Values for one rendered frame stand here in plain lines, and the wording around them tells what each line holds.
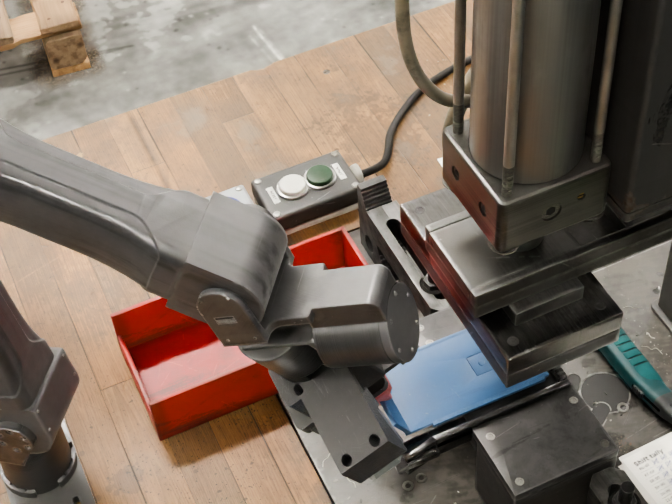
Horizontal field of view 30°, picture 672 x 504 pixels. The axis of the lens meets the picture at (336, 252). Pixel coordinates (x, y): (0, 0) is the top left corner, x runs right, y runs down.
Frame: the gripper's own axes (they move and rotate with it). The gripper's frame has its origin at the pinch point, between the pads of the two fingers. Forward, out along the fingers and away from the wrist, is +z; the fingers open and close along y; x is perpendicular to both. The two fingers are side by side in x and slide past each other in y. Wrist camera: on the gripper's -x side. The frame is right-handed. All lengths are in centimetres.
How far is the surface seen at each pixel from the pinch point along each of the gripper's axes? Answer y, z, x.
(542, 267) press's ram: 17.8, -9.9, -4.5
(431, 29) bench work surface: 21, 31, 52
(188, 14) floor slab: -25, 123, 175
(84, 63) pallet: -49, 107, 168
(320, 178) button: 2.5, 14.0, 31.9
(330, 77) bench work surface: 8, 24, 50
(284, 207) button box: -2.1, 12.2, 30.5
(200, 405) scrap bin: -16.2, 2.2, 10.9
